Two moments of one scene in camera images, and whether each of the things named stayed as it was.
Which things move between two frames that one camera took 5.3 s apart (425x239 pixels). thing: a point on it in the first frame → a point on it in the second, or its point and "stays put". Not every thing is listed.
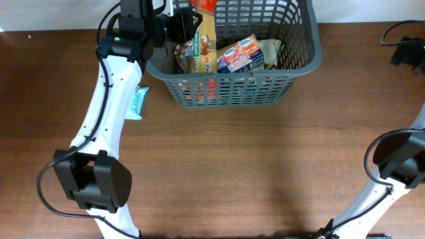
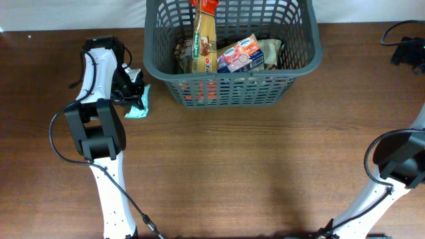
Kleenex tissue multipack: [243, 54] stays put
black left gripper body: [179, 26] → [123, 84]
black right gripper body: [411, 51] stays put
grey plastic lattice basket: [293, 22] stays put
